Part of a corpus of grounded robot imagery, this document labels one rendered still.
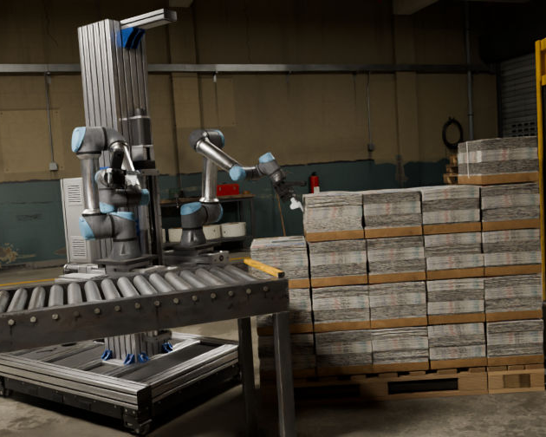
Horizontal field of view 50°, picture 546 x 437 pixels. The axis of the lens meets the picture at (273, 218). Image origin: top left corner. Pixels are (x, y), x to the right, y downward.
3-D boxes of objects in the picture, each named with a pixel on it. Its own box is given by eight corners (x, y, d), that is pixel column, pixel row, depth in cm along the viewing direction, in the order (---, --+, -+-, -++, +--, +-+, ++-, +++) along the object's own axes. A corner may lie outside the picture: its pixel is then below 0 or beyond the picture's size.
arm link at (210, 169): (191, 223, 342) (193, 128, 333) (210, 220, 353) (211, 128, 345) (206, 226, 334) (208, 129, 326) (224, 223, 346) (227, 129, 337)
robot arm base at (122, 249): (104, 259, 291) (102, 239, 290) (127, 254, 303) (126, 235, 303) (125, 260, 282) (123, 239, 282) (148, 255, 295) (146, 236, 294)
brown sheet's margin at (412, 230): (354, 231, 332) (354, 223, 332) (406, 227, 332) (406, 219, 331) (364, 238, 294) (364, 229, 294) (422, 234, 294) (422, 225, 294)
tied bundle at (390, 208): (354, 231, 332) (353, 191, 331) (406, 228, 332) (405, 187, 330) (364, 239, 295) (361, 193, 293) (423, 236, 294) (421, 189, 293)
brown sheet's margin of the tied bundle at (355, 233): (305, 238, 311) (304, 230, 310) (360, 234, 310) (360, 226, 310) (306, 241, 295) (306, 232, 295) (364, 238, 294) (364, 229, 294)
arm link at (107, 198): (127, 211, 262) (126, 186, 261) (102, 213, 256) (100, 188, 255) (122, 211, 269) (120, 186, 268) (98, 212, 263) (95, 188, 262)
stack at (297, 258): (262, 381, 339) (252, 238, 333) (464, 368, 338) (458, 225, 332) (260, 408, 301) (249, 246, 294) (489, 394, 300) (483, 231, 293)
